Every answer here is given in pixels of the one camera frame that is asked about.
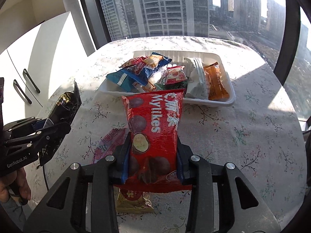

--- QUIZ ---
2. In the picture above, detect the black snack packet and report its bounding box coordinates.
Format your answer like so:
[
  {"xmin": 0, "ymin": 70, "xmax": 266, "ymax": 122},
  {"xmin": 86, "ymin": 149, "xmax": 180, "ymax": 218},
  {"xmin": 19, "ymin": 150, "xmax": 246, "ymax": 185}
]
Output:
[{"xmin": 37, "ymin": 82, "xmax": 82, "ymax": 168}]

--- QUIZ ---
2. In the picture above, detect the light blue snack bag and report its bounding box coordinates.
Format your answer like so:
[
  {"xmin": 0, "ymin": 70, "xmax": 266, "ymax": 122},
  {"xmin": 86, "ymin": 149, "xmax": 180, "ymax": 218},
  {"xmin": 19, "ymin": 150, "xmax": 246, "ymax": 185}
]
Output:
[{"xmin": 106, "ymin": 70, "xmax": 138, "ymax": 93}]

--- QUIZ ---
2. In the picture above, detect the orange snack pack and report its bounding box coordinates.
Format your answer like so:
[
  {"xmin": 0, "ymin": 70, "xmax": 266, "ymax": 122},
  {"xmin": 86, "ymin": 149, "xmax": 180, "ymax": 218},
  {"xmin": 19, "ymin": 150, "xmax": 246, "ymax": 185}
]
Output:
[{"xmin": 204, "ymin": 62, "xmax": 229, "ymax": 100}]

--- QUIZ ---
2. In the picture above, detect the red Mylikes candy bag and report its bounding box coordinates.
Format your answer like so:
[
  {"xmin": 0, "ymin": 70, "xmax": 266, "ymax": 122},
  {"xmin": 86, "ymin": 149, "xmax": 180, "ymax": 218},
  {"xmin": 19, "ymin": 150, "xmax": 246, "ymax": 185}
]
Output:
[{"xmin": 118, "ymin": 89, "xmax": 191, "ymax": 193}]

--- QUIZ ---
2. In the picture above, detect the green seaweed snack pack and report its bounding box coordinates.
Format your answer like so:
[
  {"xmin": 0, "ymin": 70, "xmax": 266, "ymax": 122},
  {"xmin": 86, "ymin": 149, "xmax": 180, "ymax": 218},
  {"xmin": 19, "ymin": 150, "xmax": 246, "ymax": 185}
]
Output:
[{"xmin": 153, "ymin": 81, "xmax": 188, "ymax": 95}]

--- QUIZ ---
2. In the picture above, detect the blue yellow Tipo snack pack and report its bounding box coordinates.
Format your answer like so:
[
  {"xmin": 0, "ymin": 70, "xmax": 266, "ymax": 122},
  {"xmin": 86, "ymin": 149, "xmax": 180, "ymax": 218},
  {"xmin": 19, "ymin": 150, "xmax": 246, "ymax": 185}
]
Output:
[{"xmin": 121, "ymin": 52, "xmax": 172, "ymax": 86}]

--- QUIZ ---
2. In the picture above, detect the left hand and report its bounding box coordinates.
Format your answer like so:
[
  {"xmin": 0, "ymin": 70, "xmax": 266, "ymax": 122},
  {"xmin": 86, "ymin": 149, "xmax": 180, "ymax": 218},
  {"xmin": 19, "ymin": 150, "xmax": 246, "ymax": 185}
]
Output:
[{"xmin": 0, "ymin": 167, "xmax": 31, "ymax": 203}]

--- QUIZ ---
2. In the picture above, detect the white cabinet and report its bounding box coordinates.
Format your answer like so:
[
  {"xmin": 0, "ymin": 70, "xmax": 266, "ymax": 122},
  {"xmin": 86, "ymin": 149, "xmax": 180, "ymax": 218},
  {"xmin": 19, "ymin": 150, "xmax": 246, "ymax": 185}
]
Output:
[{"xmin": 1, "ymin": 12, "xmax": 87, "ymax": 124}]

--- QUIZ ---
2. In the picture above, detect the gold yellow snack pack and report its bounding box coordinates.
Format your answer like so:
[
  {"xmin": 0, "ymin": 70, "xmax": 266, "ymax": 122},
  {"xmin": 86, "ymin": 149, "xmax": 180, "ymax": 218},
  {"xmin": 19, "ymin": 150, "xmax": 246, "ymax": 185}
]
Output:
[{"xmin": 116, "ymin": 188, "xmax": 154, "ymax": 214}]

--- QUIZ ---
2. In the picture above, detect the pink red snack bag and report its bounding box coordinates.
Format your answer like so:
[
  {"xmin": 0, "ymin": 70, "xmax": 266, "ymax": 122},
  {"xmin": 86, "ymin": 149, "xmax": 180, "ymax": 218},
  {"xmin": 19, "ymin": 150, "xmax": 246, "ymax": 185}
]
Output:
[{"xmin": 92, "ymin": 128, "xmax": 129, "ymax": 163}]

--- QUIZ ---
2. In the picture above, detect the floral white tablecloth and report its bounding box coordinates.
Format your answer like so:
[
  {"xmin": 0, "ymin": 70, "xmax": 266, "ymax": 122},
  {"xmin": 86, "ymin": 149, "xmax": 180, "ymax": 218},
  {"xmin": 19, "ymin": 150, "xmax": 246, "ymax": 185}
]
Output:
[{"xmin": 25, "ymin": 36, "xmax": 307, "ymax": 228}]

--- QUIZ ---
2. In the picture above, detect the small red patterned snack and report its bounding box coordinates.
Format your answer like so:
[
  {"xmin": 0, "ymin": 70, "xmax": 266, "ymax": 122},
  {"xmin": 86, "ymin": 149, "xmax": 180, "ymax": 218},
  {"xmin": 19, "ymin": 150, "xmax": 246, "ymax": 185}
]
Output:
[{"xmin": 120, "ymin": 56, "xmax": 146, "ymax": 68}]

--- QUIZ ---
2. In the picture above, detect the white wrapped snack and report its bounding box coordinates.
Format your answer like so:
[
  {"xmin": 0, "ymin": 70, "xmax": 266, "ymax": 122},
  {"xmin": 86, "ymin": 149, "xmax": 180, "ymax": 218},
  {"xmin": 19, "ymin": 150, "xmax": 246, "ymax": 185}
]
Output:
[{"xmin": 184, "ymin": 57, "xmax": 210, "ymax": 100}]

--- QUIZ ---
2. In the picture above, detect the red fruit candy pack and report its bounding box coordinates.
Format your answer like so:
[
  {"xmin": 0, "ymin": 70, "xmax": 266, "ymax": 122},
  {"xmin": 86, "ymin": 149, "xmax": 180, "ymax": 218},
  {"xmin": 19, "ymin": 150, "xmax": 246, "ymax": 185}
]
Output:
[{"xmin": 165, "ymin": 66, "xmax": 187, "ymax": 85}]

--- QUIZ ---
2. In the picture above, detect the white plastic tray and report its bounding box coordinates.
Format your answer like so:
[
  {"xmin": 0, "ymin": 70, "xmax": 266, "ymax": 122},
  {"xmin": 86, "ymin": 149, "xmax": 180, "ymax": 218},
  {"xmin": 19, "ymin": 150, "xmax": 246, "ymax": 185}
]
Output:
[{"xmin": 99, "ymin": 50, "xmax": 236, "ymax": 107}]

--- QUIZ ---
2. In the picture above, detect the black cable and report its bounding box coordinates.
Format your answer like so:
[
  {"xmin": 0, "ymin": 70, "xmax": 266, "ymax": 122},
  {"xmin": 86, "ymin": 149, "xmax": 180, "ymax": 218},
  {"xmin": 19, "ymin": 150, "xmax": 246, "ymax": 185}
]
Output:
[{"xmin": 42, "ymin": 166, "xmax": 51, "ymax": 191}]

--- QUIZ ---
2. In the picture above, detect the black cabinet handle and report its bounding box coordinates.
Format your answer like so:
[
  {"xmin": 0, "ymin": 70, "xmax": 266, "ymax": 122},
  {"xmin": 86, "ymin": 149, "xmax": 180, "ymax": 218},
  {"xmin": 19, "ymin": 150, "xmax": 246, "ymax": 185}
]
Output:
[
  {"xmin": 23, "ymin": 68, "xmax": 41, "ymax": 94},
  {"xmin": 13, "ymin": 79, "xmax": 32, "ymax": 105}
]

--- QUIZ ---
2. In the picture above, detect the black window frame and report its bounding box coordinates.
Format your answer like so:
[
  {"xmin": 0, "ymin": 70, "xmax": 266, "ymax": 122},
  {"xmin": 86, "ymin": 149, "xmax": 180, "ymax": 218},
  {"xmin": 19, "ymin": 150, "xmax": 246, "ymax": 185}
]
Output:
[{"xmin": 80, "ymin": 0, "xmax": 310, "ymax": 85}]

